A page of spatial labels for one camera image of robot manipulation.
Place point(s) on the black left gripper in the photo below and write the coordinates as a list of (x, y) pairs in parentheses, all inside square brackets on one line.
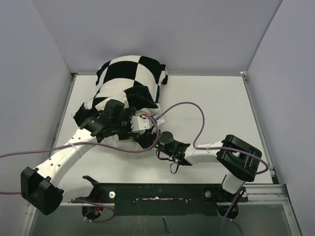
[(128, 113)]

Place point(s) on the white pillow insert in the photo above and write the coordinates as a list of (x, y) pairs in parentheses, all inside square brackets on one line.
[(129, 144)]

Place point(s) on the black white checkered pillowcase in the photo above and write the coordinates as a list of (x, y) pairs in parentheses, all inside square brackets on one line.
[(132, 80)]

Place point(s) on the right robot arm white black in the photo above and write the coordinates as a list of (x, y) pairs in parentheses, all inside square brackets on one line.
[(237, 156)]

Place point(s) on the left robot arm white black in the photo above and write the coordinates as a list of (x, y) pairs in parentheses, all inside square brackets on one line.
[(39, 186)]

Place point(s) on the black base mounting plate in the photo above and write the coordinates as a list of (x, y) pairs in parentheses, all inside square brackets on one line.
[(161, 199)]

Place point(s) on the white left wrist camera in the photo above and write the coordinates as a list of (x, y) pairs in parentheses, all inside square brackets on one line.
[(140, 123)]

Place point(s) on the aluminium frame rail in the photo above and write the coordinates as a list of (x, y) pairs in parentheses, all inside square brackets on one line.
[(290, 216)]

